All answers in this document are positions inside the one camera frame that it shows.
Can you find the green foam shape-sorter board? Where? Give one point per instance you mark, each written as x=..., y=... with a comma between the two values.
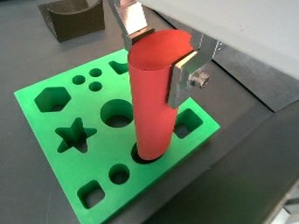
x=78, y=112

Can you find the black curved cradle fixture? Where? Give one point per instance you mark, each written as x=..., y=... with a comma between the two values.
x=72, y=18

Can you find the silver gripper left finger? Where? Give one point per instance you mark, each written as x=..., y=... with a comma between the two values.
x=130, y=19

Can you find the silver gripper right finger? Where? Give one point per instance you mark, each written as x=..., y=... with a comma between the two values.
x=188, y=69

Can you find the red oval cylinder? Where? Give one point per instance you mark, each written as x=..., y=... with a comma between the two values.
x=150, y=58

